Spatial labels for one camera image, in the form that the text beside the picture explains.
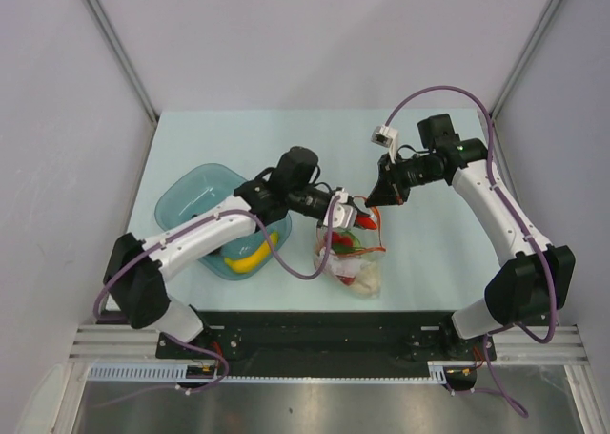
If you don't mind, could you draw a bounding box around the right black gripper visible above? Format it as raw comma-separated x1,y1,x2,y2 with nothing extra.
366,150,444,207

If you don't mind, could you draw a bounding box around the red orange carrot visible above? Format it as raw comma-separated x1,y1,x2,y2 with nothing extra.
355,214,377,230

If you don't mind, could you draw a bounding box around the red cherry bunch with leaf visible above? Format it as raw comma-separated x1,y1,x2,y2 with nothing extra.
323,232,369,286

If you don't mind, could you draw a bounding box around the clear zip bag red zipper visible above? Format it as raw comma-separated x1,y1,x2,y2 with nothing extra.
323,207,387,298

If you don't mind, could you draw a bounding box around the green white lettuce head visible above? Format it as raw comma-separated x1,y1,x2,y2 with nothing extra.
349,262,382,298

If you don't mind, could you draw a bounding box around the yellow banana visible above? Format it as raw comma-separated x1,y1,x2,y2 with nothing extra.
224,241,272,274

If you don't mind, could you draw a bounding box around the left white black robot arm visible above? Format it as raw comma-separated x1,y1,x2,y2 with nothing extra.
100,146,376,358

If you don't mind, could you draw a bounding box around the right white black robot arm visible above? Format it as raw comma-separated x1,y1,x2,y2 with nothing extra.
365,114,576,359

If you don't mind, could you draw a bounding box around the teal transparent plastic tray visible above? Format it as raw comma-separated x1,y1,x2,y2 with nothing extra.
154,163,273,281

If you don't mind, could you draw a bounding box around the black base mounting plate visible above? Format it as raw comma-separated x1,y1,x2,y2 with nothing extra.
154,307,498,379

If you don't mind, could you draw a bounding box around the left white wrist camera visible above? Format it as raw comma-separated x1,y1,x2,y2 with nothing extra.
321,190,357,229

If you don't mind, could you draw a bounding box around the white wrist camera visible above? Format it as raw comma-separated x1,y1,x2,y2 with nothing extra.
321,190,357,229
371,125,399,163

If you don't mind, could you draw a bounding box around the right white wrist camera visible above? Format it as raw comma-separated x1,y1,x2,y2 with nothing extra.
371,125,399,163

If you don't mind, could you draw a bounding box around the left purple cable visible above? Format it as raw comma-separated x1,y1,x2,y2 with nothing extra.
90,193,341,409

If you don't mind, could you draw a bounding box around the right aluminium corner post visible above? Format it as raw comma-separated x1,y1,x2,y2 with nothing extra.
487,0,578,120

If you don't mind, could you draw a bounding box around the aluminium corner post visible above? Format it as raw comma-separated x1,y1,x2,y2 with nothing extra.
487,0,578,120
70,0,160,123

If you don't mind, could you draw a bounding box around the aluminium frame rail front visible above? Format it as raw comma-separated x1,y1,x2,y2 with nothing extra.
69,325,589,365

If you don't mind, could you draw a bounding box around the white slotted cable duct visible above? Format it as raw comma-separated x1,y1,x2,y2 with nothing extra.
87,362,447,384

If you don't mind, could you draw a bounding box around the left aluminium corner post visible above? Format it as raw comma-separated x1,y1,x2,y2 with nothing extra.
70,0,160,123

